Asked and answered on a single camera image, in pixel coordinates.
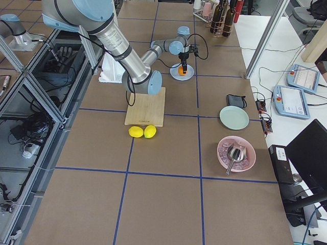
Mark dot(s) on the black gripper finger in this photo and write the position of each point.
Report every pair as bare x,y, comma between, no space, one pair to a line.
184,65

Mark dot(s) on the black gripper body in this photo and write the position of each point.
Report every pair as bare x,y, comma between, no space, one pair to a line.
183,56

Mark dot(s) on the orange mandarin fruit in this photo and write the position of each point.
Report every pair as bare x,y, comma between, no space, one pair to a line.
181,71

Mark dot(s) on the light blue plate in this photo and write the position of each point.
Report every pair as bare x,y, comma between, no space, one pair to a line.
175,75

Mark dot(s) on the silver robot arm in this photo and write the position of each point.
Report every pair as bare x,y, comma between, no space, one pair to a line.
97,18

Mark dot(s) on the light green plate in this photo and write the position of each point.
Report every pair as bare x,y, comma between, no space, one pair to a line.
234,117

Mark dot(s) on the dark wine bottle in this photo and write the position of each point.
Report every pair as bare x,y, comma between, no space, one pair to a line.
229,18
216,16

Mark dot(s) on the pink cup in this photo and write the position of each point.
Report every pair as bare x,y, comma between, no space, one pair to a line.
206,11

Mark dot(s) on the grey folded cloth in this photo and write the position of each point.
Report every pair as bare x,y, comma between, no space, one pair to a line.
235,100

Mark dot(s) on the bamboo cutting board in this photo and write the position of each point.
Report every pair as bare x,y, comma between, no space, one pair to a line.
147,109

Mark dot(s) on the yellow lemon lower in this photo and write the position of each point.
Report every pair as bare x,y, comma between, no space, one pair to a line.
150,131

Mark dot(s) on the yellow lemon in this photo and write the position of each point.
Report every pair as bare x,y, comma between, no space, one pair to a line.
136,131
150,131

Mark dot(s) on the yellow lemon upper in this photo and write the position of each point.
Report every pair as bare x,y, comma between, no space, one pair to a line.
136,131

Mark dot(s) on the clear ice cubes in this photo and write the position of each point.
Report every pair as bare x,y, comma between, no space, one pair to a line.
242,163

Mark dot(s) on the pink bowl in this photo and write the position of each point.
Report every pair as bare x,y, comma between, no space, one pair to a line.
243,142

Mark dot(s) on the metal ice scoop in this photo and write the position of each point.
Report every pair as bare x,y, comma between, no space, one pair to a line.
235,153

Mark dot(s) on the blue teach pendant near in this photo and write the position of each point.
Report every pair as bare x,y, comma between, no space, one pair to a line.
290,102

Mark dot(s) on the blue teach pendant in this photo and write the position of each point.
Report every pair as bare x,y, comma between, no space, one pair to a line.
304,78
290,102

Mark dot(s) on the blue teach pendant far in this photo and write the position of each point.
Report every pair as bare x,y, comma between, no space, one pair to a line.
304,78

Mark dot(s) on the black desktop computer box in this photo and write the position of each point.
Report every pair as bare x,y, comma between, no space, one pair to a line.
281,164

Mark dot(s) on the black computer monitor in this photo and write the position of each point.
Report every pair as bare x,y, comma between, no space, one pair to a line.
307,153

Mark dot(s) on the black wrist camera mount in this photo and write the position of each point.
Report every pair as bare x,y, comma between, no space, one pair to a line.
193,50

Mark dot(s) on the copper wire bottle rack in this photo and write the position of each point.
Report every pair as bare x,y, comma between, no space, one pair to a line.
222,19

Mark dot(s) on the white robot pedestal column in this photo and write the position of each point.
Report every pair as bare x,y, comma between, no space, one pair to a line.
111,70

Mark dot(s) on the aluminium frame post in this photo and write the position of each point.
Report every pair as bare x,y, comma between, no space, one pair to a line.
268,32

